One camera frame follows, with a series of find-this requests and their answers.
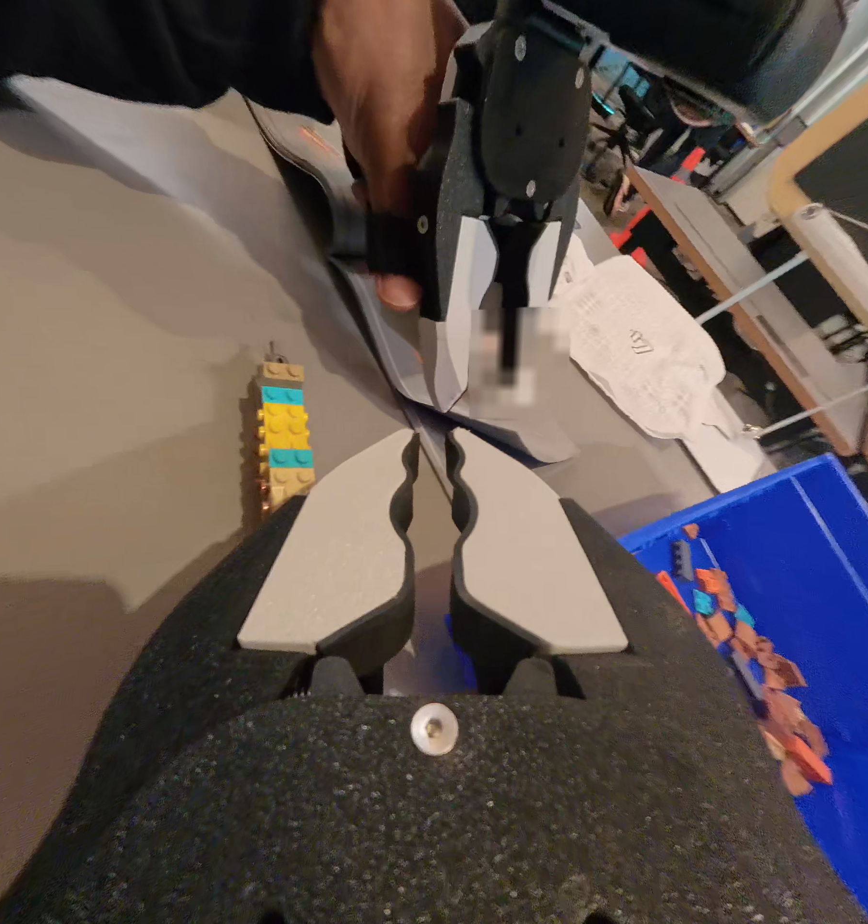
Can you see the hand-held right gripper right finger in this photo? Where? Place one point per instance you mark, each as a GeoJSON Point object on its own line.
{"type": "Point", "coordinates": [535, 563]}

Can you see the person's left forearm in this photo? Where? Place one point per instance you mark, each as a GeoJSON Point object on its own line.
{"type": "Point", "coordinates": [116, 43]}

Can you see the orange stand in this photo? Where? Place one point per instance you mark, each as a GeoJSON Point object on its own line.
{"type": "Point", "coordinates": [643, 224]}

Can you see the pile of lego pieces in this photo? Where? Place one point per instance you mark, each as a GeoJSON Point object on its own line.
{"type": "Point", "coordinates": [751, 642]}

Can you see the large white paper bag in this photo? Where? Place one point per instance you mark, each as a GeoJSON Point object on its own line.
{"type": "Point", "coordinates": [643, 346]}

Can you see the multicoloured lego build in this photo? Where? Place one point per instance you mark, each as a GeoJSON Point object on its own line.
{"type": "Point", "coordinates": [286, 426]}

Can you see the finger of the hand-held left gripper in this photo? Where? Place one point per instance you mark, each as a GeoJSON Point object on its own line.
{"type": "Point", "coordinates": [452, 346]}
{"type": "Point", "coordinates": [549, 260]}

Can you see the black office chair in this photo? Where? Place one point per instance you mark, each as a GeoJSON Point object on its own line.
{"type": "Point", "coordinates": [632, 130]}

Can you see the blue plastic bin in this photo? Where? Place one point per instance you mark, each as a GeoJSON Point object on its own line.
{"type": "Point", "coordinates": [824, 577]}

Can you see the grey lego instruction booklet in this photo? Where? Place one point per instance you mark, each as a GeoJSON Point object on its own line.
{"type": "Point", "coordinates": [394, 346]}

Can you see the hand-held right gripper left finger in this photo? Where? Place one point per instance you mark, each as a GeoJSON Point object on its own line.
{"type": "Point", "coordinates": [332, 563]}

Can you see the person's left hand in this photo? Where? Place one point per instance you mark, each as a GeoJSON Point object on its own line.
{"type": "Point", "coordinates": [383, 86]}

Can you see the wooden table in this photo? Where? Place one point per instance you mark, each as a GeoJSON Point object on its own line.
{"type": "Point", "coordinates": [722, 274]}

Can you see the small white paper bag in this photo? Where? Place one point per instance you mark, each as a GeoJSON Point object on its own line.
{"type": "Point", "coordinates": [737, 447]}

